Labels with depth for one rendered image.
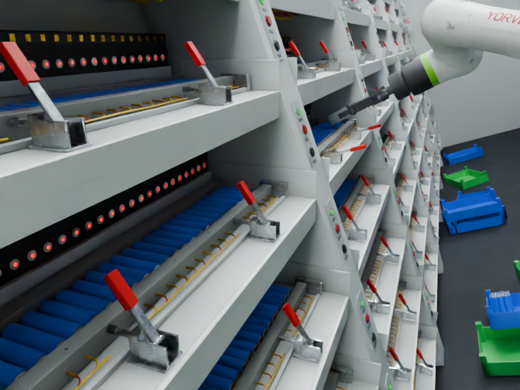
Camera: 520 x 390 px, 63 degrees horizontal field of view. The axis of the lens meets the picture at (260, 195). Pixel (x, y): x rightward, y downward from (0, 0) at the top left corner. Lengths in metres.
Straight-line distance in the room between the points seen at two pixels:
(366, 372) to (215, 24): 0.70
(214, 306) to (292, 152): 0.37
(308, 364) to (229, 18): 0.56
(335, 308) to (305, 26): 0.94
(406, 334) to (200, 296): 0.98
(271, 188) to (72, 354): 0.46
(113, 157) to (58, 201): 0.06
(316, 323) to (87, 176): 0.50
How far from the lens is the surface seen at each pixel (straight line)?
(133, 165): 0.40
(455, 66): 1.22
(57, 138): 0.36
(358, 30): 2.13
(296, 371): 0.67
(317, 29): 1.44
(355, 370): 0.93
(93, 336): 0.42
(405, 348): 1.34
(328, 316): 0.77
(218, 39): 0.78
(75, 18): 0.72
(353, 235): 1.05
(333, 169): 0.94
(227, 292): 0.49
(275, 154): 0.76
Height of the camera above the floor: 1.08
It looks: 11 degrees down
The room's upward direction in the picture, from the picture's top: 20 degrees counter-clockwise
